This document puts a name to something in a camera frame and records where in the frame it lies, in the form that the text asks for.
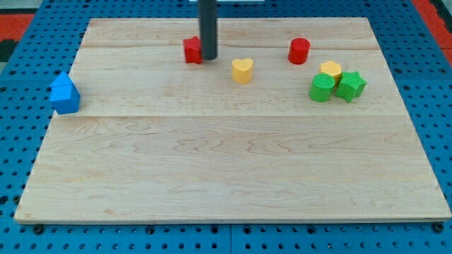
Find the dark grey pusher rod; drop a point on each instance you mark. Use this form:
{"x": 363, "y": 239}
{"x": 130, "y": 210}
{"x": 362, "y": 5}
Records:
{"x": 207, "y": 21}

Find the yellow heart block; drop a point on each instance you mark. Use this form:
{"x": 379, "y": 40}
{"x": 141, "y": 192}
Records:
{"x": 242, "y": 70}

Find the green cylinder block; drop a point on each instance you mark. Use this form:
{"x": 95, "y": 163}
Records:
{"x": 322, "y": 87}

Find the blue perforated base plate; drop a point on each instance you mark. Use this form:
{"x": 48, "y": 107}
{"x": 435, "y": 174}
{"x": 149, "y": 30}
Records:
{"x": 416, "y": 59}

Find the yellow hexagon block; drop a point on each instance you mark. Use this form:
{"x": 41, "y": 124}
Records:
{"x": 332, "y": 69}

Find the light wooden board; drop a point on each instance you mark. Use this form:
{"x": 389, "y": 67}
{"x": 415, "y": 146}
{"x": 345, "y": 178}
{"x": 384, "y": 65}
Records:
{"x": 160, "y": 141}

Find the red cylinder block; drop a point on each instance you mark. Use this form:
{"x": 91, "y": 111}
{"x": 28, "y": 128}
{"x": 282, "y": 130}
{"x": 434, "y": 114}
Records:
{"x": 299, "y": 50}

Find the red star block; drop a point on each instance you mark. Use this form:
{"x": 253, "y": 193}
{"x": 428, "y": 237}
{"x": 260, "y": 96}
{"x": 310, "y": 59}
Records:
{"x": 192, "y": 50}

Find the green star block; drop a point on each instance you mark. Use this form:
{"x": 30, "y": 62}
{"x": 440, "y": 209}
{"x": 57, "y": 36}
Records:
{"x": 350, "y": 86}

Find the blue house block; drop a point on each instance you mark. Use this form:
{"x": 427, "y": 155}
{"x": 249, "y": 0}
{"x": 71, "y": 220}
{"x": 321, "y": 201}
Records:
{"x": 64, "y": 97}

